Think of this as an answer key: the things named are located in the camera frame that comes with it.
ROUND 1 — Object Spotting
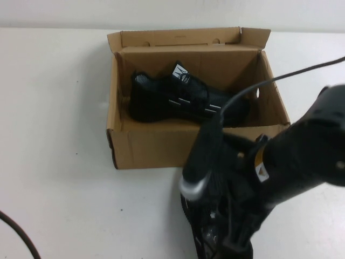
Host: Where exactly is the black sneaker with white stripes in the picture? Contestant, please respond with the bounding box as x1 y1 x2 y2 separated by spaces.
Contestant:
130 59 251 127
179 193 259 259

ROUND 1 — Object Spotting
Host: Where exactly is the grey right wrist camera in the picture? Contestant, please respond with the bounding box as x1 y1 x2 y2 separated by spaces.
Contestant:
179 118 226 202

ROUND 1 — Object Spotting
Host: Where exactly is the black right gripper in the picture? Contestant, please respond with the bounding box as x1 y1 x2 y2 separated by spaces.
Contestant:
207 134 273 259

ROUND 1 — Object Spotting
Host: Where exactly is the black cable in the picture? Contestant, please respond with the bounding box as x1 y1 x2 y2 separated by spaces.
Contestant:
0 210 41 259

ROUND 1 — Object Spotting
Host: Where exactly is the brown cardboard shoe box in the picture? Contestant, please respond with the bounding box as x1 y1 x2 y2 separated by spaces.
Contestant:
104 26 292 171

